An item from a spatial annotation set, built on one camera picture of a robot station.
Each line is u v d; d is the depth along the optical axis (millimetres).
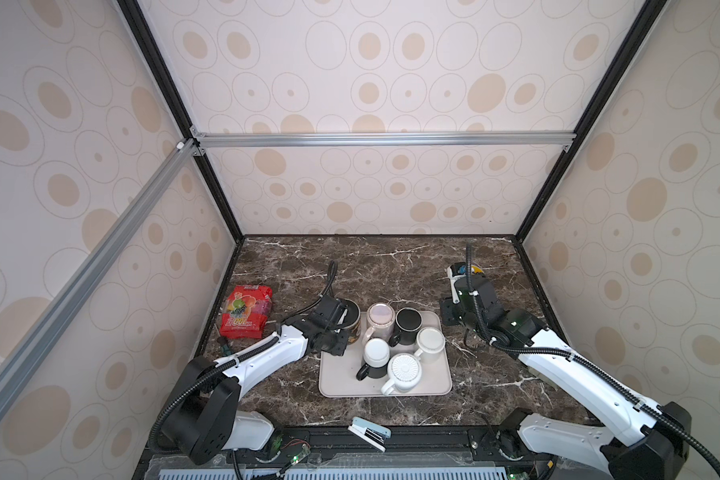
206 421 412
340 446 745
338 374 841
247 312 931
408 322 853
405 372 778
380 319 837
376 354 802
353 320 839
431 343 832
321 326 649
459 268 674
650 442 380
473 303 552
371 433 741
